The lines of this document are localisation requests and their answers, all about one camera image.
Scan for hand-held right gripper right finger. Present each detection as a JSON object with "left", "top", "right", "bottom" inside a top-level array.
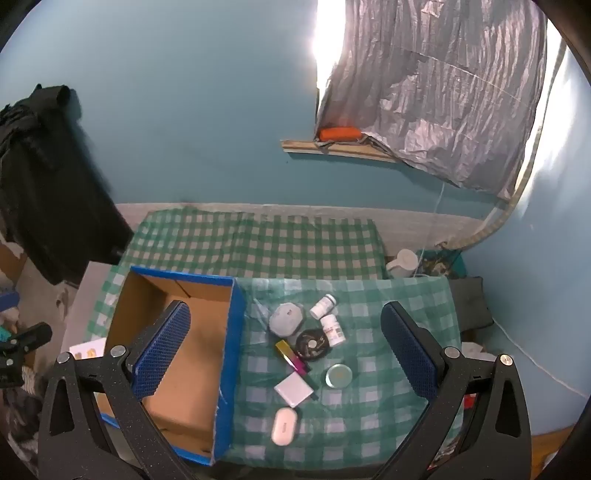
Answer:
[{"left": 374, "top": 300, "right": 533, "bottom": 480}]

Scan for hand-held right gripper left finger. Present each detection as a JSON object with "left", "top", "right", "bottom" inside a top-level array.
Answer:
[{"left": 38, "top": 300, "right": 204, "bottom": 480}]

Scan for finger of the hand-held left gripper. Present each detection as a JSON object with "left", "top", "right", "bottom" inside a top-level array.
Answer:
[{"left": 0, "top": 322, "right": 53, "bottom": 358}]

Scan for blue-edged cardboard box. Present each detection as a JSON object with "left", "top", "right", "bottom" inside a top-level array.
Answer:
[{"left": 95, "top": 265, "right": 247, "bottom": 464}]

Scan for green round tin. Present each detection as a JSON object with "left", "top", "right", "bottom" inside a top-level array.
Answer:
[{"left": 324, "top": 364, "right": 352, "bottom": 388}]

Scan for white bottle orange label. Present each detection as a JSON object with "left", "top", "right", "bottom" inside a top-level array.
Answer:
[{"left": 320, "top": 315, "right": 345, "bottom": 347}]

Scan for white bottle blue label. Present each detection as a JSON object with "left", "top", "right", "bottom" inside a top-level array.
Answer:
[{"left": 309, "top": 294, "right": 339, "bottom": 320}]

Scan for black round fan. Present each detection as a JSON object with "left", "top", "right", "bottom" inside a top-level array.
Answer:
[{"left": 295, "top": 329, "right": 331, "bottom": 361}]

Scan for white square charger box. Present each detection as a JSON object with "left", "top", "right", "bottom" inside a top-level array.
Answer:
[{"left": 274, "top": 372, "right": 315, "bottom": 408}]

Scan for white phone with gold stickers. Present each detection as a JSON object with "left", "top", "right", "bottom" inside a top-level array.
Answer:
[{"left": 68, "top": 338, "right": 108, "bottom": 361}]

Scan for green checkered plastic tablecloth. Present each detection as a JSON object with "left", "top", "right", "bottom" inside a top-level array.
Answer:
[{"left": 85, "top": 265, "right": 464, "bottom": 460}]

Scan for black cushion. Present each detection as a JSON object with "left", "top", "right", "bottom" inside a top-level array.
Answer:
[{"left": 450, "top": 277, "right": 494, "bottom": 330}]

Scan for dark patterned cloth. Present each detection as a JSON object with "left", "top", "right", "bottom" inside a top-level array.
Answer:
[{"left": 418, "top": 249, "right": 462, "bottom": 280}]

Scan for gold and pink tube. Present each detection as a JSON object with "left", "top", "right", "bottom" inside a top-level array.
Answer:
[{"left": 274, "top": 340, "right": 311, "bottom": 376}]

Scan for white octagonal box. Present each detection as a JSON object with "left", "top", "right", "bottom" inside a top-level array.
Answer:
[{"left": 269, "top": 302, "right": 305, "bottom": 337}]

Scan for green checkered blanket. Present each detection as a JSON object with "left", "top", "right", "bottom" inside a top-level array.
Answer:
[{"left": 121, "top": 208, "right": 385, "bottom": 281}]

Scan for white oval earbud case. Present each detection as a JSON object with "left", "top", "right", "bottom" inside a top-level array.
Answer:
[{"left": 271, "top": 407, "right": 297, "bottom": 446}]

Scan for black hanging clothes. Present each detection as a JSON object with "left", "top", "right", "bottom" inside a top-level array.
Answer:
[{"left": 0, "top": 84, "right": 134, "bottom": 285}]

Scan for orange cylinder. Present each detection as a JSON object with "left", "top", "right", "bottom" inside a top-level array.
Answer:
[{"left": 320, "top": 127, "right": 363, "bottom": 141}]

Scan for wooden window sill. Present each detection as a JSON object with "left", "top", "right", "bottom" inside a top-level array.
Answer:
[{"left": 281, "top": 140, "right": 402, "bottom": 163}]

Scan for silver foil curtain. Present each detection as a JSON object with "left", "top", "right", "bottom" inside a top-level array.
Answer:
[{"left": 315, "top": 0, "right": 549, "bottom": 201}]

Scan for white cable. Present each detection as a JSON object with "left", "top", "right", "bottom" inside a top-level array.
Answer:
[{"left": 492, "top": 318, "right": 591, "bottom": 402}]

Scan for striped hose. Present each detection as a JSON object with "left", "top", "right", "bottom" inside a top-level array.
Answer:
[{"left": 445, "top": 196, "right": 515, "bottom": 250}]

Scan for thin white cord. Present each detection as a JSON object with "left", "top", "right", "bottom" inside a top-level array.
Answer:
[{"left": 427, "top": 181, "right": 446, "bottom": 259}]

